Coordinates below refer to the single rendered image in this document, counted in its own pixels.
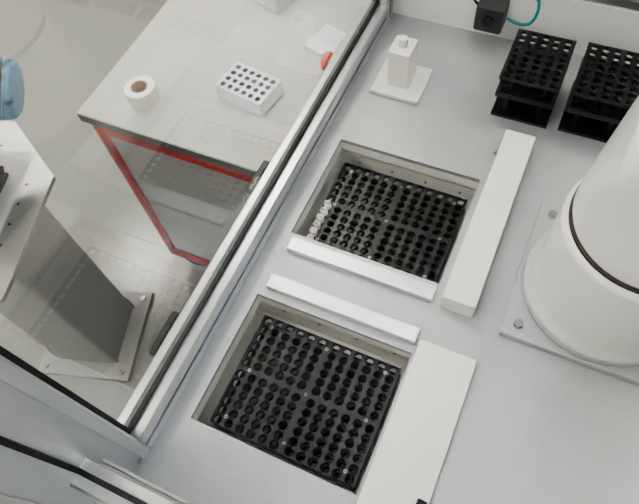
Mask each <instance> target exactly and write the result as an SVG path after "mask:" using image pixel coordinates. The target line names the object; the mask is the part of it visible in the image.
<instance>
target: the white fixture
mask: <svg viewBox="0 0 639 504"><path fill-rule="evenodd" d="M417 51H418V40H417V39H412V38H408V36H406V35H401V36H400V35H397V36H396V38H395V40H394V41H393V43H392V45H391V47H390V49H389V51H388V58H386V60H385V62H384V64H383V66H382V67H381V69H380V71H379V73H378V75H377V77H376V79H375V80H374V82H373V84H372V86H371V88H370V93H374V94H377V95H381V96H385V97H388V98H392V99H396V100H400V101H403V102H407V103H411V104H415V105H417V104H418V102H419V100H420V98H421V96H422V94H423V92H424V90H425V87H426V85H427V83H428V81H429V79H430V77H431V75H432V73H433V69H429V68H425V67H421V66H417V65H416V64H417Z"/></svg>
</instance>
